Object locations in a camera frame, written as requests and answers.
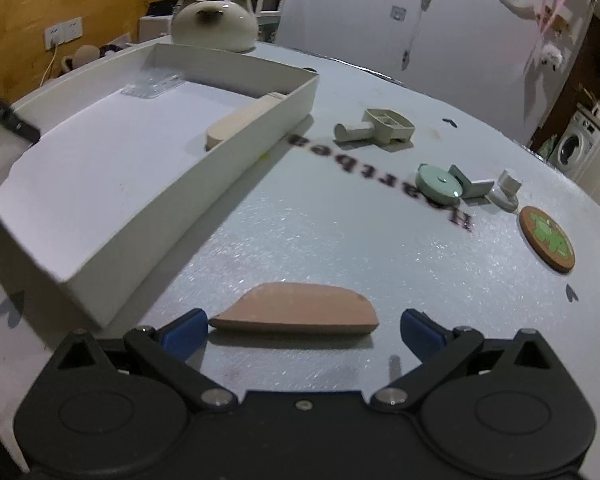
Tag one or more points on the white wall socket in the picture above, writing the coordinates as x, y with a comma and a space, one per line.
56, 35

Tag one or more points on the white plush sheep toy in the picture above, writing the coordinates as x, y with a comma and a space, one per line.
551, 56

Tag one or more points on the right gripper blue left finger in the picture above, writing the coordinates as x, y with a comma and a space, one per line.
162, 354

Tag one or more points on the white washing machine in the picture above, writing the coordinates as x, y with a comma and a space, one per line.
575, 146

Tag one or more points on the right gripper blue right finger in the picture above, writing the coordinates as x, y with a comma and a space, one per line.
442, 353

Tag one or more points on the white cube charger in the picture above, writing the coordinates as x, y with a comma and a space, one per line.
474, 182

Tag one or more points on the light wooden stick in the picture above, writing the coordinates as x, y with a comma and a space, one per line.
231, 124

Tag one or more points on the cream cat-shaped ceramic jar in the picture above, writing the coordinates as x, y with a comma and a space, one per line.
228, 25

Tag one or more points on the clear plastic soap dish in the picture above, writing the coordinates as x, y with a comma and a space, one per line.
149, 84

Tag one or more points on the white suction knob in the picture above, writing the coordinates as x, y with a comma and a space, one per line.
504, 191

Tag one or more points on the white shallow tray box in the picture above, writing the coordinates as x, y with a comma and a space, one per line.
116, 181

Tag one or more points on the cork coaster green elephant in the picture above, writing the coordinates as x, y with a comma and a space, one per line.
547, 239

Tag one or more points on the mint green round tape measure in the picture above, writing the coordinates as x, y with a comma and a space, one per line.
438, 185

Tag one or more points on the beige plastic holder with handle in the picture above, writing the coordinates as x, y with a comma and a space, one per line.
378, 125

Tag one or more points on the brown wedge-shaped wooden block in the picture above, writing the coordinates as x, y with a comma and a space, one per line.
297, 308

